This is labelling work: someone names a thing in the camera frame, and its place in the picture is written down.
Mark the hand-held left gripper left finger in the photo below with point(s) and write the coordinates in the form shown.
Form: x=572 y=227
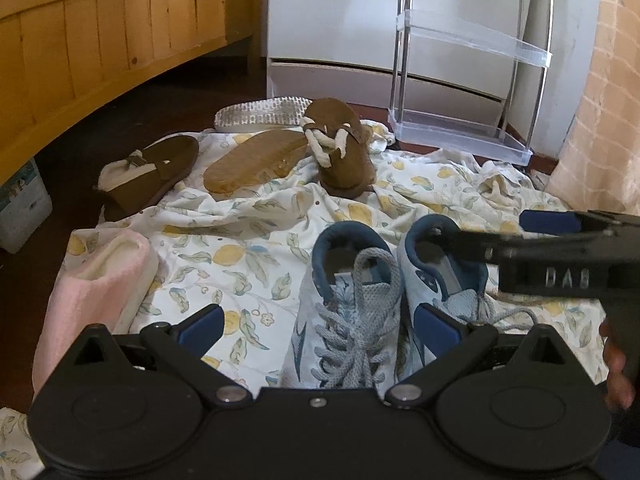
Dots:
x=200 y=330

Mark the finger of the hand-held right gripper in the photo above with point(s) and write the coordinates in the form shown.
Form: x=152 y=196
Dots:
x=545 y=221
x=470 y=247

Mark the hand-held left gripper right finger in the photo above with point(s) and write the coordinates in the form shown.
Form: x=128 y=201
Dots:
x=436 y=332

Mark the light blue sneaker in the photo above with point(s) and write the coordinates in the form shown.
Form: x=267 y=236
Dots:
x=320 y=320
x=425 y=280

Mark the clear plastic shoe rack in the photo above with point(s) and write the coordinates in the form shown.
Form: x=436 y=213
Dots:
x=450 y=135

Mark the brown fleece-lined shoe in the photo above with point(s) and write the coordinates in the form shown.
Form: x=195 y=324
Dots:
x=350 y=170
x=160 y=165

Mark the translucent amber jelly slipper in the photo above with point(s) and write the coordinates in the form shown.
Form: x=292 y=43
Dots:
x=250 y=160

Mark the person's right hand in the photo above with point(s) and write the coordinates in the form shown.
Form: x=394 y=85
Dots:
x=617 y=375

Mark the lemon print cloth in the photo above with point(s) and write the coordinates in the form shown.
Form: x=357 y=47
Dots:
x=225 y=260

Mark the beige patterned curtain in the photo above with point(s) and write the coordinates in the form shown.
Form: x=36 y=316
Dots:
x=610 y=110

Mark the white plastic box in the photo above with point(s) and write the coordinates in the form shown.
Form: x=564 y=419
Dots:
x=22 y=210

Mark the white wardrobe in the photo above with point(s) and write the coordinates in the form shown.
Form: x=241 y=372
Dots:
x=325 y=20

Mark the wooden bed frame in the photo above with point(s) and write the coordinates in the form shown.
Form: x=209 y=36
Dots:
x=100 y=35

